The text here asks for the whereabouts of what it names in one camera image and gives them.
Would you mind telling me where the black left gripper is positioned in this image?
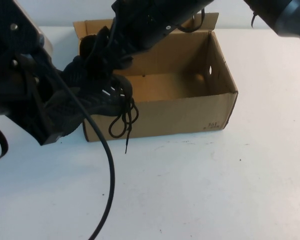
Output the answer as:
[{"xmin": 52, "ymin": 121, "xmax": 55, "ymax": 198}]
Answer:
[{"xmin": 0, "ymin": 51, "xmax": 78, "ymax": 147}]

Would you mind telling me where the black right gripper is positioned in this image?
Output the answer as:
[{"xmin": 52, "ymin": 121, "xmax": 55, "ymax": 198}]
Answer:
[{"xmin": 107, "ymin": 0, "xmax": 211, "ymax": 72}]

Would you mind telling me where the black knit laced shoe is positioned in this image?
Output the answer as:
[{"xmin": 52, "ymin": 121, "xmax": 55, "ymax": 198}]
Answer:
[{"xmin": 43, "ymin": 26, "xmax": 140, "ymax": 155}]

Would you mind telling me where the brown cardboard shoe box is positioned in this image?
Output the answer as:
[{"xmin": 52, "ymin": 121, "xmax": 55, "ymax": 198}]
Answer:
[{"xmin": 73, "ymin": 12, "xmax": 239, "ymax": 143}]

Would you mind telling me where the black left camera cable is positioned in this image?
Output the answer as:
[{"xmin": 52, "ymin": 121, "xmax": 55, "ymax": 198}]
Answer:
[{"xmin": 39, "ymin": 53, "xmax": 116, "ymax": 240}]

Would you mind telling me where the black camera cable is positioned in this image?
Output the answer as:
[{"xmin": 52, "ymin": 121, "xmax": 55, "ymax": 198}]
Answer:
[
  {"xmin": 39, "ymin": 53, "xmax": 116, "ymax": 240},
  {"xmin": 177, "ymin": 8, "xmax": 206, "ymax": 33}
]

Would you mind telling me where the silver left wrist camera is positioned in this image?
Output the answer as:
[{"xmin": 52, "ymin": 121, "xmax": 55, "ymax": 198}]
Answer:
[{"xmin": 31, "ymin": 23, "xmax": 53, "ymax": 60}]

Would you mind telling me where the black right camera cable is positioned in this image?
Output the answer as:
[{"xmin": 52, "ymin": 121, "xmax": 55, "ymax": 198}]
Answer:
[{"xmin": 177, "ymin": 8, "xmax": 206, "ymax": 33}]

